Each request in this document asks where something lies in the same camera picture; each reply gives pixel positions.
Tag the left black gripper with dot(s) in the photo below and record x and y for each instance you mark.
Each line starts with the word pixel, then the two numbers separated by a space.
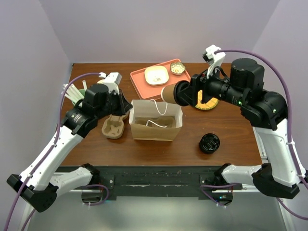
pixel 124 105

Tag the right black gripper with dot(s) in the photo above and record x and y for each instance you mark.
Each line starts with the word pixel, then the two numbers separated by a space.
pixel 200 81

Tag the brown paper coffee cup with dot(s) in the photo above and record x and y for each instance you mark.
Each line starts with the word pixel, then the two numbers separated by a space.
pixel 168 94

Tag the brown paper bag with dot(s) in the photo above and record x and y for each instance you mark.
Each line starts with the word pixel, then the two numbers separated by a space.
pixel 151 108

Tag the black coffee cup lid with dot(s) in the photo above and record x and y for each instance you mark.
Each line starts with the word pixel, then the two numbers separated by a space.
pixel 183 93

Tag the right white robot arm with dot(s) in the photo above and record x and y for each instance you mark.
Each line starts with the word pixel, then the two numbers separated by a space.
pixel 267 113

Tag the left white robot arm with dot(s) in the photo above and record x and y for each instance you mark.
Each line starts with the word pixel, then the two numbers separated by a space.
pixel 37 184

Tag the small floral bowl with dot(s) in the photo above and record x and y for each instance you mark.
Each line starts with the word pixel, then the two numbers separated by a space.
pixel 177 68

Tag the round woven yellow coaster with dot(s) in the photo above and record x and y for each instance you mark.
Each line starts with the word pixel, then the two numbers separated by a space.
pixel 205 106

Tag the pink serving tray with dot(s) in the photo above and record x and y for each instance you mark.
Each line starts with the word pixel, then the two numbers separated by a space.
pixel 146 91

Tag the cream square plate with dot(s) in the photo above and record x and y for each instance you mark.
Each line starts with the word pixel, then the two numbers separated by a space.
pixel 156 75

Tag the green straw holder cup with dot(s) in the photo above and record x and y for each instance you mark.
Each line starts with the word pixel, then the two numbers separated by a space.
pixel 79 95

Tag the wrapped white straw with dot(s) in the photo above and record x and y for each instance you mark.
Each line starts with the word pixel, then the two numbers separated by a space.
pixel 73 93
pixel 84 85
pixel 71 96

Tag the stack of black lids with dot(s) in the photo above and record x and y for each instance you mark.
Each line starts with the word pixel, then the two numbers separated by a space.
pixel 209 143

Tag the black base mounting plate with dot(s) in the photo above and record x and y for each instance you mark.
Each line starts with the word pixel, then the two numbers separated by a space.
pixel 165 181

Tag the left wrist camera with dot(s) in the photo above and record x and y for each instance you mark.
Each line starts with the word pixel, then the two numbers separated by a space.
pixel 112 81

